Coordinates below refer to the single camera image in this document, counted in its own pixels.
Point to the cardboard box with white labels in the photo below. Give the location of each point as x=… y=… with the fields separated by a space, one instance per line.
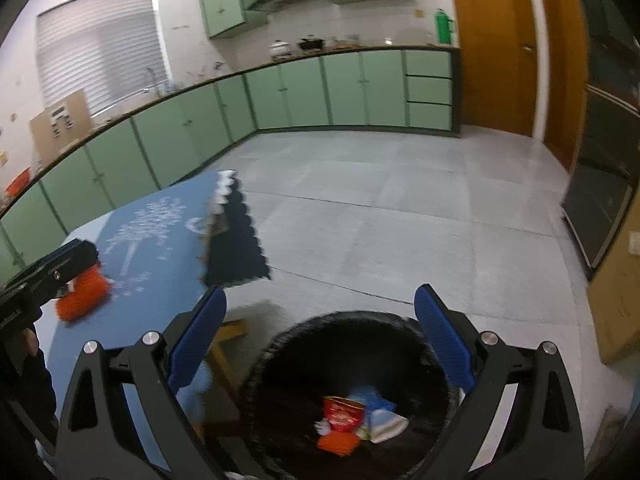
x=45 y=135

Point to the person's left hand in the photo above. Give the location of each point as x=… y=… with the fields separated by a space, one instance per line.
x=31 y=344

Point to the green thermos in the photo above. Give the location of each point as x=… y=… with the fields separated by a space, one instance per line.
x=443 y=27

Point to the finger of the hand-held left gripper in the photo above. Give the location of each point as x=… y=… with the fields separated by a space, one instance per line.
x=70 y=257
x=47 y=291

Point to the range hood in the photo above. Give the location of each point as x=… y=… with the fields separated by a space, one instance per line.
x=282 y=2

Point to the white window blinds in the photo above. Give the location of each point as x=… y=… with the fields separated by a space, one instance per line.
x=100 y=45

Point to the person's left forearm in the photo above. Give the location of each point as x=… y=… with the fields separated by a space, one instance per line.
x=25 y=400

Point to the black wok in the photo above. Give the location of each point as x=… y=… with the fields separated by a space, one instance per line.
x=311 y=43

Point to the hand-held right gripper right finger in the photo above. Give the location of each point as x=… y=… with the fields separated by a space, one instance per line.
x=445 y=340

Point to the black glass cabinet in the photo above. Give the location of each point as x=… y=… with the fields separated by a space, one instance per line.
x=605 y=160

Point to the wooden table leg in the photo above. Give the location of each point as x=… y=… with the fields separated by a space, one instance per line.
x=225 y=347

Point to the green base cabinets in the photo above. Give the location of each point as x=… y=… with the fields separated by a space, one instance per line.
x=300 y=92

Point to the red basin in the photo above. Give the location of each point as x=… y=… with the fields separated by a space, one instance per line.
x=17 y=184

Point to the black bin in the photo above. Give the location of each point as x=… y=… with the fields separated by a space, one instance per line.
x=300 y=360

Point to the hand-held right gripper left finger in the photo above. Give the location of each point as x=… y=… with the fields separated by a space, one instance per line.
x=195 y=345

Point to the orange mesh net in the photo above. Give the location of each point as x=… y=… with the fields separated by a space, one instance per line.
x=82 y=294
x=337 y=442

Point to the red snack packet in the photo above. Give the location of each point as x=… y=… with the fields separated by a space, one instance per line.
x=342 y=412

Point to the metal faucet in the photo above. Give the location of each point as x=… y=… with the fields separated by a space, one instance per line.
x=149 y=82

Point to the plain cardboard box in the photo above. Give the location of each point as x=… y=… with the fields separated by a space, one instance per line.
x=617 y=305

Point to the wooden door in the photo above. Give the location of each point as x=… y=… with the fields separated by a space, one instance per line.
x=565 y=60
x=492 y=50

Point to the light blue table cover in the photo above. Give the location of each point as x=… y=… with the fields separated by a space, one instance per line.
x=55 y=332

